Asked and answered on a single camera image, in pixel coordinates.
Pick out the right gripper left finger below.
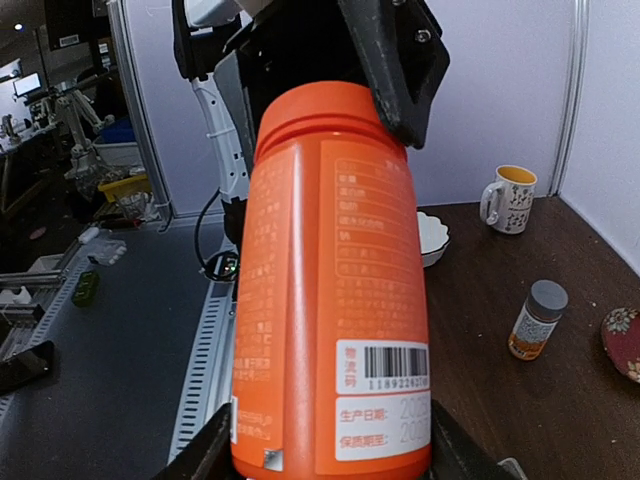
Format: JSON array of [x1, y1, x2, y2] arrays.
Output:
[[153, 403, 238, 480]]

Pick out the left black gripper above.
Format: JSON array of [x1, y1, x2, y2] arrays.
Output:
[[215, 1, 450, 165]]

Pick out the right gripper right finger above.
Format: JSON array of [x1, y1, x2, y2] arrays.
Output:
[[429, 400, 515, 480]]

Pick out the clear plastic pill organizer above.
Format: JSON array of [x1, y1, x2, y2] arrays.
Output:
[[498, 457, 528, 480]]

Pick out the orange pill bottle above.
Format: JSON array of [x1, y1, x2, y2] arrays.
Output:
[[231, 81, 431, 479]]

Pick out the grey lid pill bottle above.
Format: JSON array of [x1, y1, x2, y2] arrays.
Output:
[[508, 279, 569, 361]]

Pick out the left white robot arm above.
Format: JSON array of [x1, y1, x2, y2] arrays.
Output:
[[171, 0, 450, 244]]

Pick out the yellow interior floral mug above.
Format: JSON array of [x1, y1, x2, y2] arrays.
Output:
[[479, 165, 537, 235]]

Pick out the white scalloped bowl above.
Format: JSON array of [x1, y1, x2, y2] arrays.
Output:
[[417, 211, 450, 268]]

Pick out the red floral plate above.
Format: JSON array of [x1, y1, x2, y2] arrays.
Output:
[[601, 307, 640, 383]]

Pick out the left aluminium frame post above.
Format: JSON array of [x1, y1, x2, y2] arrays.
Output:
[[548, 0, 591, 196]]

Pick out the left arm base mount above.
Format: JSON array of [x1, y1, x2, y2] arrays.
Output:
[[194, 189, 239, 282]]

